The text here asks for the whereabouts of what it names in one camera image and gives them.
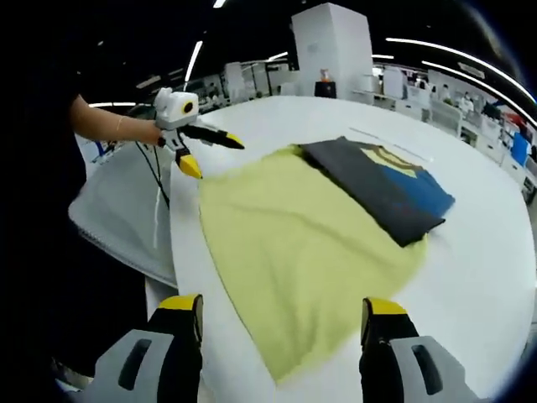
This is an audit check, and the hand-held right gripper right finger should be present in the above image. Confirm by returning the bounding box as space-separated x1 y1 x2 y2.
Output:
359 296 482 403

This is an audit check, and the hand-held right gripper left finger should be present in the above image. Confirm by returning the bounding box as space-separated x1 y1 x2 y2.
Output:
77 293 205 403

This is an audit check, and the yellow blue black garment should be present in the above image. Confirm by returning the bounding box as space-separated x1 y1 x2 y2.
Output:
196 136 456 384

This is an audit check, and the person's left hand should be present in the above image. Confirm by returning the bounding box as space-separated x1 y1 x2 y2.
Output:
135 121 167 148

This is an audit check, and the ceiling light strip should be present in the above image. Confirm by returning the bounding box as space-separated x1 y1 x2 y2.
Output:
420 60 537 128
183 39 205 90
384 36 537 108

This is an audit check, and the black and orange floor stand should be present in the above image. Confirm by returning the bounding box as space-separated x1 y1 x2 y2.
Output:
314 68 337 100

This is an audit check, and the white square pillar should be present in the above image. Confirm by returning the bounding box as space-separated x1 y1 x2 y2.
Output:
290 2 375 101

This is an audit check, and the person's dark clothing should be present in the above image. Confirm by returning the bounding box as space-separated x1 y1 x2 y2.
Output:
0 62 149 379

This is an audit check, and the blue barrel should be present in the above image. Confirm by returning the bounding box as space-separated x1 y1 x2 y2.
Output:
511 131 533 168

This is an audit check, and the ceiling air vent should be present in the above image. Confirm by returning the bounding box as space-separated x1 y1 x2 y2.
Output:
456 60 487 80

